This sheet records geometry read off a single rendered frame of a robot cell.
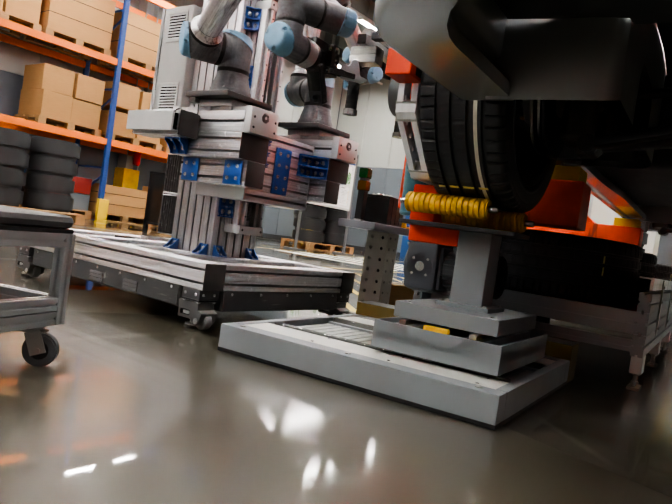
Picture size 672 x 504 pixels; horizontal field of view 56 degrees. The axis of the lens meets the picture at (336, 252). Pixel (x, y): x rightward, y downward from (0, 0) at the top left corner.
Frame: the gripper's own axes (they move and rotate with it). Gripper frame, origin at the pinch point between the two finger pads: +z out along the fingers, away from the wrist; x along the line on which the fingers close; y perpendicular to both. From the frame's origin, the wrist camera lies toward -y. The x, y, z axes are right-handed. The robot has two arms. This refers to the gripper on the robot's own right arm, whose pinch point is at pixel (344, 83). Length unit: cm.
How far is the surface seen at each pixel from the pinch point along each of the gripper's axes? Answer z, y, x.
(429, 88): -10.3, -4.3, -32.3
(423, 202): 7.4, -32.0, -27.4
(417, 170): 8.8, -22.9, -23.5
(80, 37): 531, 235, 889
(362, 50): 2.7, 10.7, -3.0
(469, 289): 17, -55, -41
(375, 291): 80, -66, 21
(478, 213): 8, -33, -44
